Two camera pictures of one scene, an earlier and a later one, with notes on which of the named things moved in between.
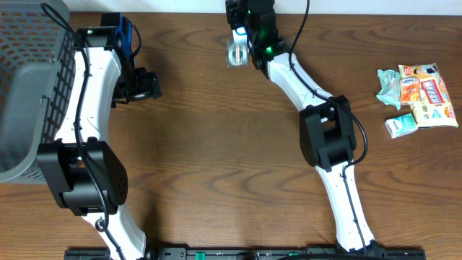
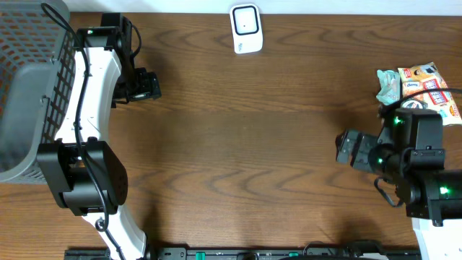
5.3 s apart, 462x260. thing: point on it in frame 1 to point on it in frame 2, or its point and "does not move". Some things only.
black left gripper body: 138,84 does not move
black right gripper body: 237,19 to 360,154
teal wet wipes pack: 390,92 does not move
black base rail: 250,253 does not move
